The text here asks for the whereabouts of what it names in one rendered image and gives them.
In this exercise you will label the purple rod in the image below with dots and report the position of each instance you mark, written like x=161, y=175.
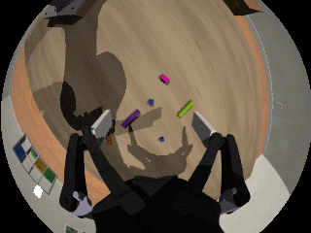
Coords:
x=130, y=118

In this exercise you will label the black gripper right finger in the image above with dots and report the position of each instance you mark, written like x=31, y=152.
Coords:
x=234, y=192

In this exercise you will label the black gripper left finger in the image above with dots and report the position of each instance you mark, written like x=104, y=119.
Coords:
x=73, y=197

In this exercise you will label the orange rod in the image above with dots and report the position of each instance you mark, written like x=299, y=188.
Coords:
x=109, y=140

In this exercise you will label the lime green rod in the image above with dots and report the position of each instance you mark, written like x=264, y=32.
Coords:
x=183, y=111

